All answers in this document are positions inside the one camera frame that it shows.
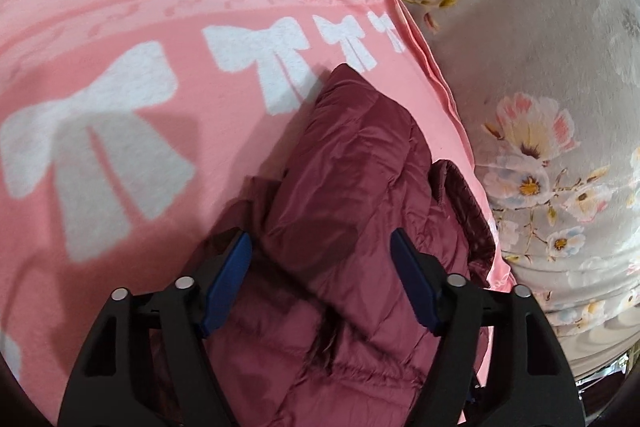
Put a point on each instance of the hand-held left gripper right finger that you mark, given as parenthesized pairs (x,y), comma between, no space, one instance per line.
(412,278)

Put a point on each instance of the grey floral bed sheet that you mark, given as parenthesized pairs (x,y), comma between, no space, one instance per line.
(525,32)

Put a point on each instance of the maroon puffer jacket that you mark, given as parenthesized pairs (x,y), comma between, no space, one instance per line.
(350,182)

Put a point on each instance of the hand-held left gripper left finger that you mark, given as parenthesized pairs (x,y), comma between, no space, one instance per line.
(229,278)

